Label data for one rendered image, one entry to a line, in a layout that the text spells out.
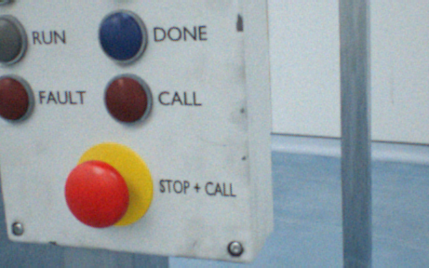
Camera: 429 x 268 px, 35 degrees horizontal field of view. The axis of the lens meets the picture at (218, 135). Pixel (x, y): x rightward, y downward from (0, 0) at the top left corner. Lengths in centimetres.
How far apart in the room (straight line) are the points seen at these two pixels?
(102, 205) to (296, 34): 369
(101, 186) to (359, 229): 128
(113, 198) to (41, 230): 8
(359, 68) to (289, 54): 256
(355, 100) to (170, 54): 119
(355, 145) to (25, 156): 119
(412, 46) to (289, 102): 80
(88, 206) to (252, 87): 11
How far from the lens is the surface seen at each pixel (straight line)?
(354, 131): 157
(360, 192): 161
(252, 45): 39
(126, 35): 39
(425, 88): 384
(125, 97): 39
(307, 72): 406
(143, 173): 41
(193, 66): 38
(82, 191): 40
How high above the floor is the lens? 102
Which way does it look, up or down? 13 degrees down
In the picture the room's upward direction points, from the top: 3 degrees counter-clockwise
